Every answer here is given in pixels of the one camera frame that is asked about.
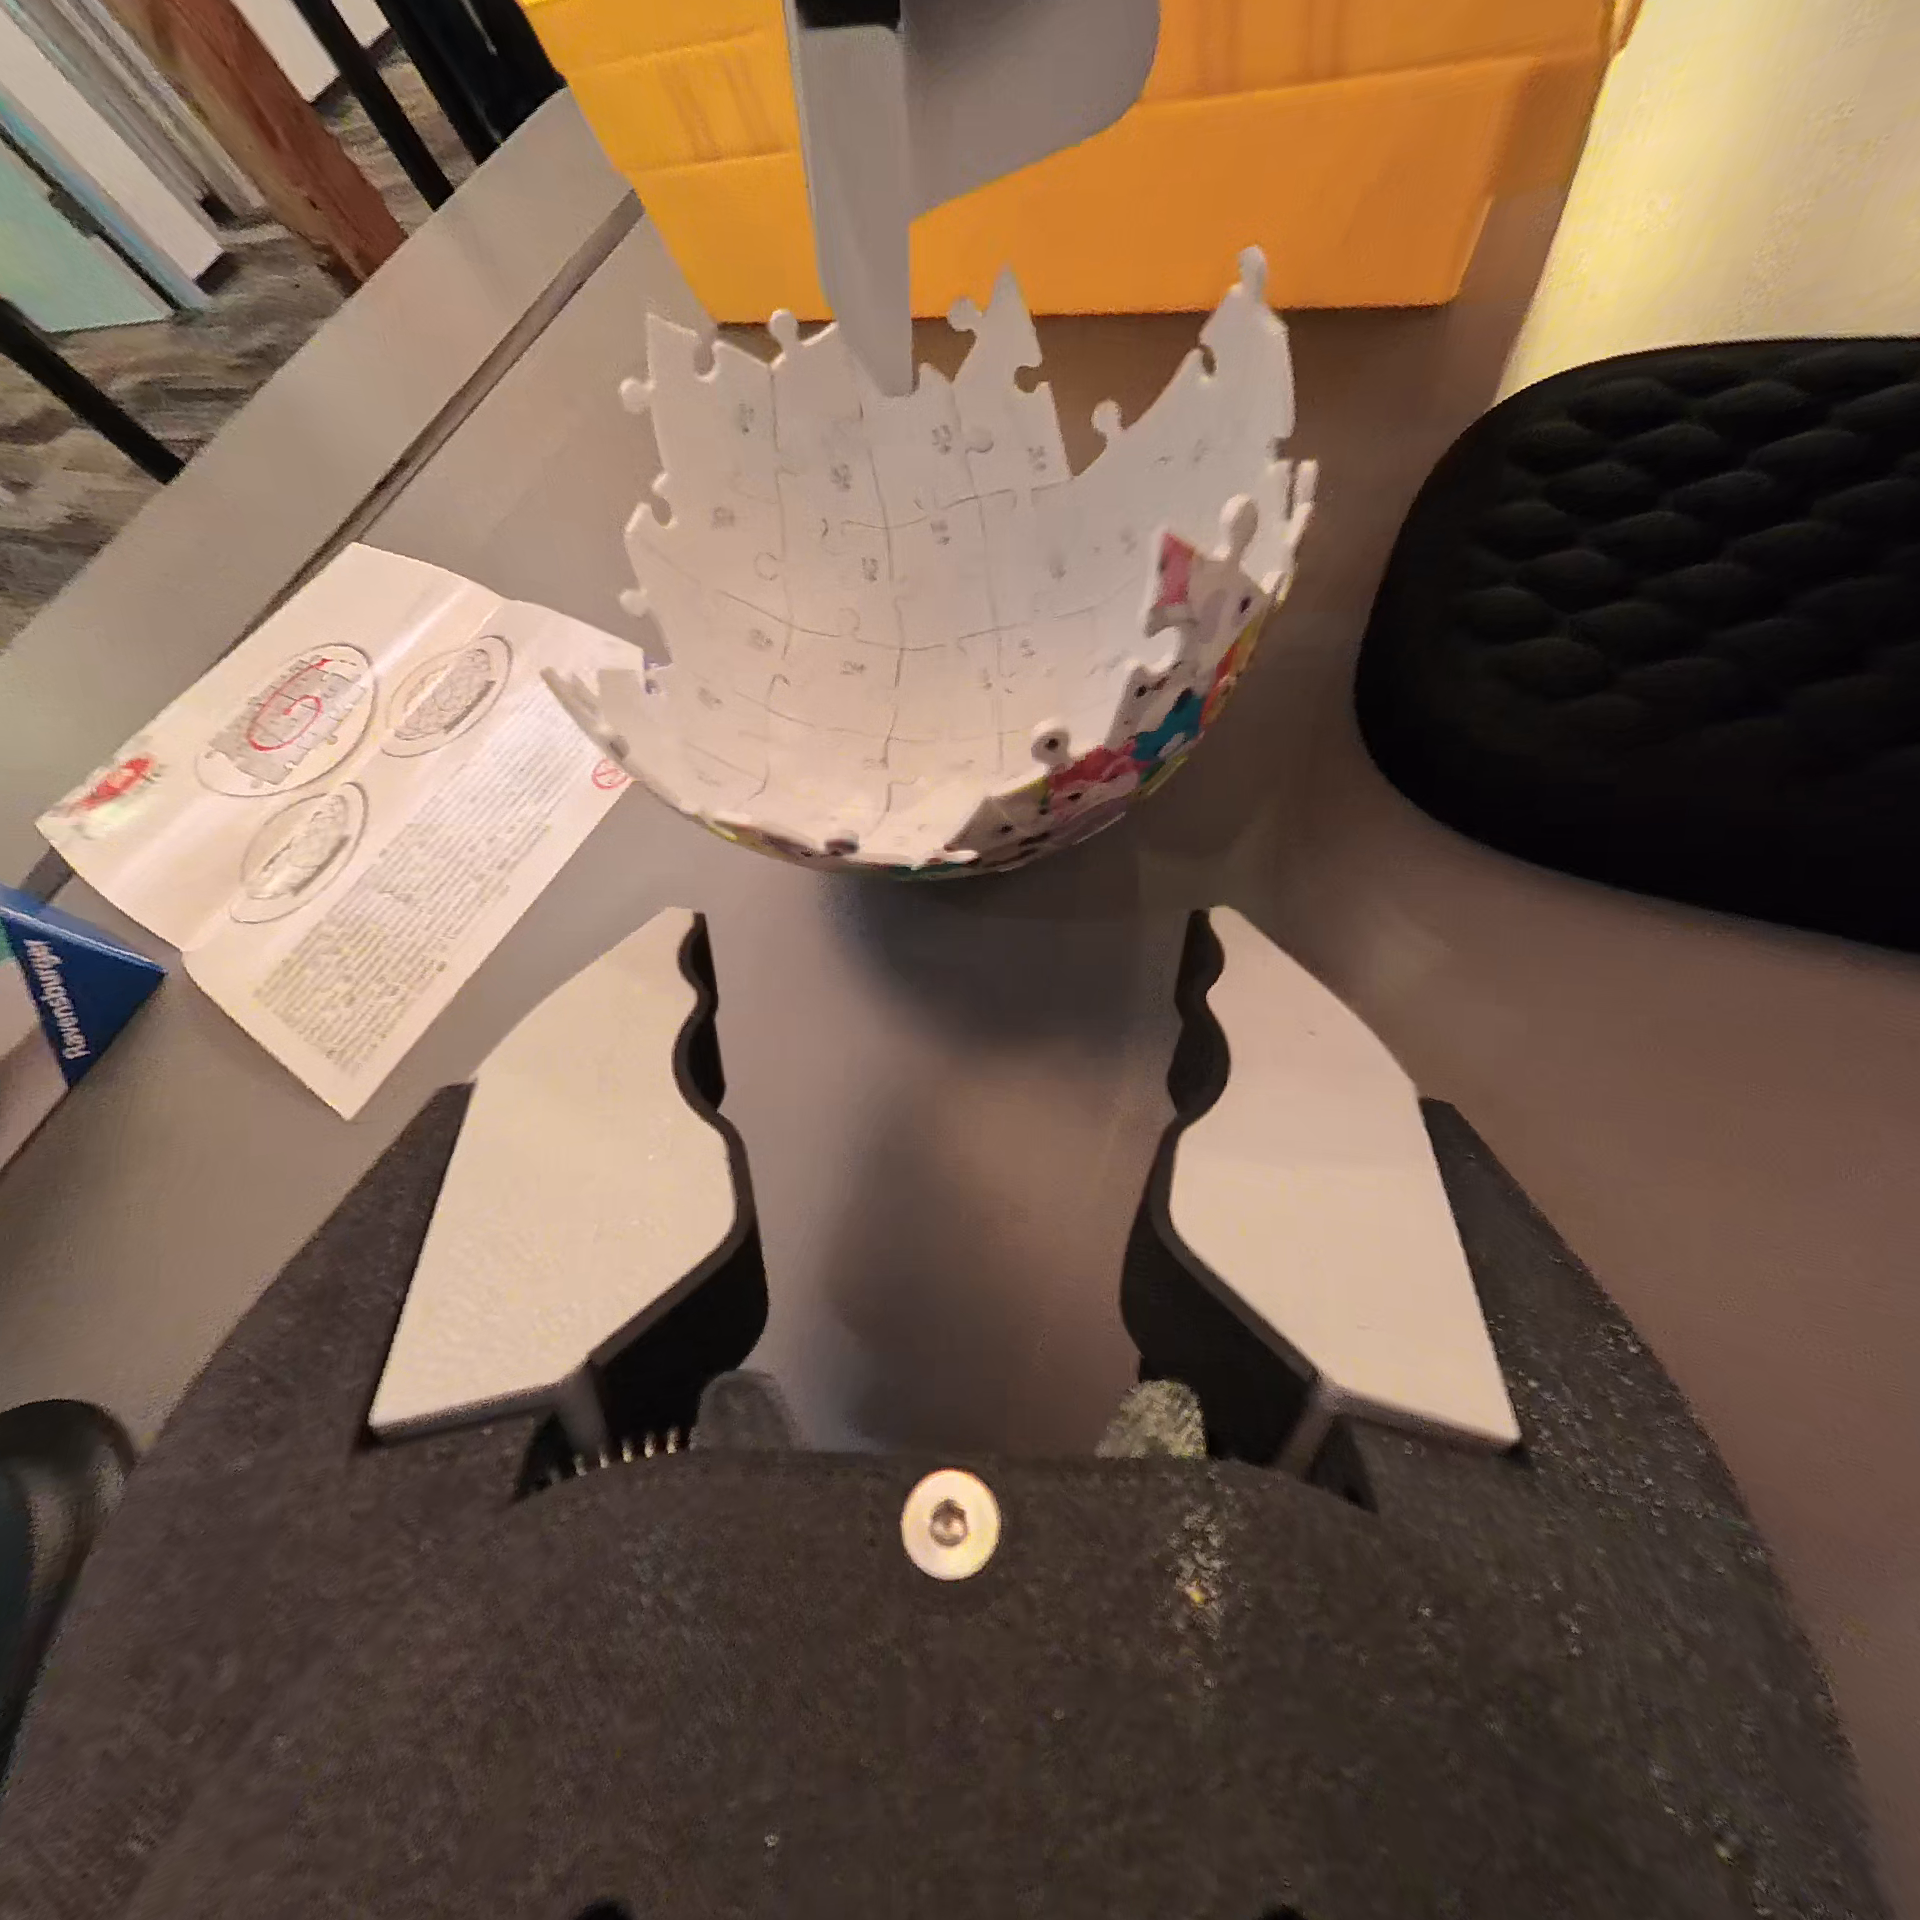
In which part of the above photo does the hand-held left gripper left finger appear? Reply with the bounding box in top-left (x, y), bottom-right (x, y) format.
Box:
top-left (365, 906), bottom-right (770, 1453)

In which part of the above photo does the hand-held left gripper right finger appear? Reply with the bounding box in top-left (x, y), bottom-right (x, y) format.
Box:
top-left (1123, 905), bottom-right (1524, 1468)

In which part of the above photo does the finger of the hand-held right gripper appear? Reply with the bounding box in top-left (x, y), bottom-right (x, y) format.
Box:
top-left (786, 0), bottom-right (921, 403)

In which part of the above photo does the partly built puzzle ball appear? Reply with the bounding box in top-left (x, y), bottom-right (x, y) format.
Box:
top-left (542, 246), bottom-right (1323, 884)

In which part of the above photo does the colourful puzzle box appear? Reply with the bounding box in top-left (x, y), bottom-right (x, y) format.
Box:
top-left (0, 884), bottom-right (169, 1091)

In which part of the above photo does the black round ball stand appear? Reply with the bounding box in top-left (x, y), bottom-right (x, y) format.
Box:
top-left (0, 1399), bottom-right (141, 1728)

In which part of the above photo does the yellow plastic bin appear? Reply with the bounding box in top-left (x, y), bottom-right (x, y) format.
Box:
top-left (532, 0), bottom-right (1630, 325)

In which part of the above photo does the white instruction leaflet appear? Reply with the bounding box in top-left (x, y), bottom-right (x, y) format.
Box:
top-left (37, 543), bottom-right (655, 1125)

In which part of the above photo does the wooden beam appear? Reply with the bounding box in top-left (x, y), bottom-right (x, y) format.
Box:
top-left (104, 0), bottom-right (409, 288)

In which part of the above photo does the black mesh armrest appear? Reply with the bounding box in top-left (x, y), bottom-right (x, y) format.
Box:
top-left (1354, 336), bottom-right (1920, 955)

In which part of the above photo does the black metal table frame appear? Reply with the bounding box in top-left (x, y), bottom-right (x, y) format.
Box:
top-left (289, 0), bottom-right (571, 212)

